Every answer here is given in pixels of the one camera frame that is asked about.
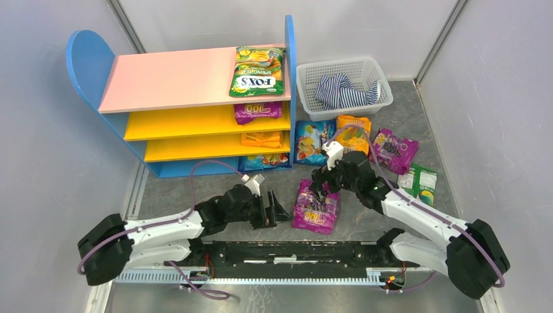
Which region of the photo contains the purple 100 candy bag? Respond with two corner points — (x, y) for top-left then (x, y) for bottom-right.
(291, 179), (340, 235)

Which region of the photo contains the blue Blendy candy bag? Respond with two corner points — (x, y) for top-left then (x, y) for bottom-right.
(293, 119), (336, 166)

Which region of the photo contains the green Fox's candy bag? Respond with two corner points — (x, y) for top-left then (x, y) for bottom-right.
(229, 46), (286, 98)

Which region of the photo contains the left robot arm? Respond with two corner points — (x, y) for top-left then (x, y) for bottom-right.
(77, 185), (293, 286)

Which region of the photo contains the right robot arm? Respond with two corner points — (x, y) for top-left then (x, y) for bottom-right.
(310, 151), (511, 299)

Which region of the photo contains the orange mango candy bag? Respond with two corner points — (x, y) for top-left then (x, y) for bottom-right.
(335, 115), (372, 156)

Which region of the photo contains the blue Blendy bag on shelf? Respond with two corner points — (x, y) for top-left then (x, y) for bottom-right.
(237, 153), (291, 173)

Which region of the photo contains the purple grape candy bag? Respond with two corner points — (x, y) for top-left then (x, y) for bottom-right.
(372, 128), (419, 175)

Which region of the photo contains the orange candy bag on shelf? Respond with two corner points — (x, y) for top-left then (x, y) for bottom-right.
(241, 130), (283, 148)

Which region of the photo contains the green candy bag face down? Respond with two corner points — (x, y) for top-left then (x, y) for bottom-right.
(397, 164), (438, 207)

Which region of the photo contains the purple 100 bag on shelf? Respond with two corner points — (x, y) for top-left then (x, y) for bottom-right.
(233, 101), (282, 125)

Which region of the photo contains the blue pink yellow shelf unit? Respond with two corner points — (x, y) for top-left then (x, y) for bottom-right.
(66, 15), (297, 178)

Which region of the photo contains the blue white striped cloth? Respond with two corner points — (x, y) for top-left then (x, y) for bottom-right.
(314, 74), (383, 110)

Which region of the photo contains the white plastic mesh basket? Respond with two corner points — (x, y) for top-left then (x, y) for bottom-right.
(296, 57), (393, 121)

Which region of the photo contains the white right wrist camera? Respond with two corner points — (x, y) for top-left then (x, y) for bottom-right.
(321, 141), (344, 170)

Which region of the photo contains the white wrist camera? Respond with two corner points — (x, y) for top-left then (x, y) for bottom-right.
(241, 174), (265, 196)
(321, 141), (344, 170)

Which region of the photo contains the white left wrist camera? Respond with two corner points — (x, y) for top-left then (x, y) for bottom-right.
(241, 174), (265, 196)

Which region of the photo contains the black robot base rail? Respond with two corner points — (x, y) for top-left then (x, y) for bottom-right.
(176, 241), (418, 284)

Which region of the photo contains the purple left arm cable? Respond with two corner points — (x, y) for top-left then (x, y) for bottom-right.
(76, 160), (245, 301)

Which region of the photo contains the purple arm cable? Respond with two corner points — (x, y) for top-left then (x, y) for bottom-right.
(328, 125), (506, 295)
(76, 160), (245, 301)

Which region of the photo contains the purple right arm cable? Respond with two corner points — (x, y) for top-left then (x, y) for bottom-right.
(328, 125), (506, 295)

